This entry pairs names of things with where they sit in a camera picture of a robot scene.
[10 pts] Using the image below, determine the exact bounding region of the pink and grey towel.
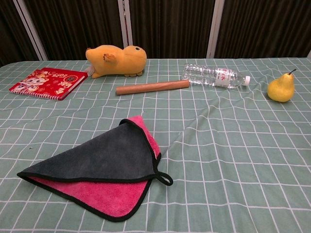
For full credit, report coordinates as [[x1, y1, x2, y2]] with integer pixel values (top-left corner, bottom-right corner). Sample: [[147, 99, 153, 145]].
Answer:
[[17, 116, 173, 223]]

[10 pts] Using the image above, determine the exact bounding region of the green checked tablecloth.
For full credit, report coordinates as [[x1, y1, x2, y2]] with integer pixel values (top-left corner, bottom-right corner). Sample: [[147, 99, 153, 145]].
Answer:
[[0, 57, 311, 233]]

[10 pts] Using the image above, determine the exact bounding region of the dark pleated curtain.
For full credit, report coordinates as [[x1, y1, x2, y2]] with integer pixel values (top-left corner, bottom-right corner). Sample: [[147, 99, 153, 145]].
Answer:
[[0, 0, 311, 67]]

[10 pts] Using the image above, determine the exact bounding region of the yellow plush animal toy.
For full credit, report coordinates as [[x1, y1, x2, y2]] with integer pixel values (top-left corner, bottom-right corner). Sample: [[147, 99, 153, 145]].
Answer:
[[85, 44, 147, 79]]

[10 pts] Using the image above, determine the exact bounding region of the wooden rolling pin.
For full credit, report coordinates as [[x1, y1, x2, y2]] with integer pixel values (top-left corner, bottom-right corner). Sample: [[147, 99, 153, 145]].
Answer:
[[116, 80, 190, 96]]

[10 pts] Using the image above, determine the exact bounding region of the clear plastic water bottle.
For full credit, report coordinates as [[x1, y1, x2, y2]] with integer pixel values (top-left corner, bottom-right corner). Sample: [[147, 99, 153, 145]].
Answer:
[[182, 63, 251, 89]]

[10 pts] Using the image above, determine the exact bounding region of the red spiral notebook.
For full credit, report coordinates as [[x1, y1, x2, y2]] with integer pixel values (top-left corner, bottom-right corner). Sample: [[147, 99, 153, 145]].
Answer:
[[9, 67, 88, 100]]

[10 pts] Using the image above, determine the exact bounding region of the yellow pear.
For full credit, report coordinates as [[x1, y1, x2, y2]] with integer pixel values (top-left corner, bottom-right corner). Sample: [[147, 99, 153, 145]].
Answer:
[[267, 68, 297, 103]]

